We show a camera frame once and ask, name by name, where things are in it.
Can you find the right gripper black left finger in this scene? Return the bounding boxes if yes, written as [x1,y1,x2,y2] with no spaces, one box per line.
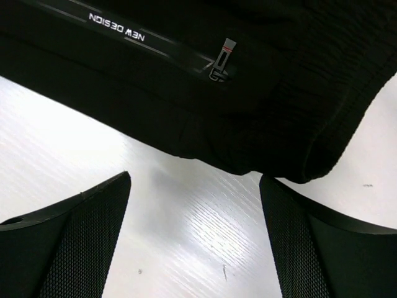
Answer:
[1,171,131,297]

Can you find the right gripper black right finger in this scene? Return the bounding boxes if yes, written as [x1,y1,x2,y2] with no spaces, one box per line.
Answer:
[259,175,396,298]

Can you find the black shorts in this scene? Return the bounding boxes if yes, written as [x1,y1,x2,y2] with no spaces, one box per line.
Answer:
[1,1,396,183]

